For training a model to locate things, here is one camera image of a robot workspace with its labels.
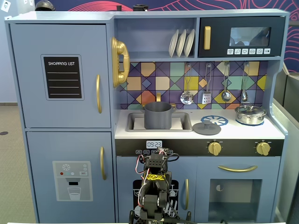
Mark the gray round pot lid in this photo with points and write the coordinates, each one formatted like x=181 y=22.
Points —
x=206 y=130

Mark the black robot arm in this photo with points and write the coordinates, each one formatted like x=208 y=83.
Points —
x=151 y=205

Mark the shiny steel pot with lid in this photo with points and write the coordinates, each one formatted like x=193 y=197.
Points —
x=250 y=117

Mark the gray plastic pot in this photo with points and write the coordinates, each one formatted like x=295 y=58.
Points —
x=157 y=116

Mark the gold toy faucet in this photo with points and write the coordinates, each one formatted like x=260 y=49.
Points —
x=158 y=96

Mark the digital clock sticker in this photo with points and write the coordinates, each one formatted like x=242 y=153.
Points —
x=154 y=144

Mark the gray toy sink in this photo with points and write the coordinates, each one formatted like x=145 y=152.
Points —
x=187 y=121

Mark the metal toy skimmer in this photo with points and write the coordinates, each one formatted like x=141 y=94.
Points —
x=187 y=98

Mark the metal toy slotted spatula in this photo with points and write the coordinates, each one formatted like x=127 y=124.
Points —
x=206 y=98

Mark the gold toy telephone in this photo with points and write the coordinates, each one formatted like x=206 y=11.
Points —
x=122 y=50

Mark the blue dishwasher door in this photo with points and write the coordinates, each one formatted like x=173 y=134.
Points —
x=123 y=175

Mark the white toy plate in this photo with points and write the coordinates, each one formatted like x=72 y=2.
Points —
x=189 y=43
x=181 y=44
x=172 y=44

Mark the gold stove knob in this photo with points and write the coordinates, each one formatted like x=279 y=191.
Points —
x=214 y=148
x=263 y=148

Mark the black dishwasher rack sticker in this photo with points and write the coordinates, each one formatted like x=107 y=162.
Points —
x=136 y=186

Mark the metal toy ladle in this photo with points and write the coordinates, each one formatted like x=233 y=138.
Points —
x=226 y=96

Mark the small metal toy spoon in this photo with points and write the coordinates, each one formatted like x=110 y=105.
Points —
x=244 y=95

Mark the black shopping list sticker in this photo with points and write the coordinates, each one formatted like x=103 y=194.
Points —
x=63 y=70

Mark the blue oven door with window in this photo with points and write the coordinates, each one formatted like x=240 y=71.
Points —
x=203 y=198

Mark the black toy microwave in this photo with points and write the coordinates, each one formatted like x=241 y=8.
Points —
x=219 y=35

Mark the black flat round object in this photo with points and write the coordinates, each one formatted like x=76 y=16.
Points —
x=140 y=7

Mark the small black object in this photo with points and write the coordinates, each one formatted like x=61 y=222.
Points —
x=118 y=8

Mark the blue freezer door with dispenser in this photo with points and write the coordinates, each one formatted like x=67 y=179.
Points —
x=42 y=151

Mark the gray ice dispenser sticker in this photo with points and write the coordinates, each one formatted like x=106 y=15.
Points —
x=58 y=186

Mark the tall blue fridge door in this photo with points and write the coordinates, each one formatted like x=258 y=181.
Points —
x=28 y=105

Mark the blue toy play kitchen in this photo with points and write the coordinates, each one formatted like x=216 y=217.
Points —
x=70 y=16

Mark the dark gray office panel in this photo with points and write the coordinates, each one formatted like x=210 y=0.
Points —
x=292 y=88

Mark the round floor outlet cover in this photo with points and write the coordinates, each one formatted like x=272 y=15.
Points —
x=3 y=133

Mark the dark helmet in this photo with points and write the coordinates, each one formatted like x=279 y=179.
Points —
x=44 y=5

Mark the small gripper camera board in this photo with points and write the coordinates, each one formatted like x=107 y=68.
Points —
x=161 y=151

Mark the portrait paper on wall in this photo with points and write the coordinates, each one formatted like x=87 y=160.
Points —
x=6 y=6

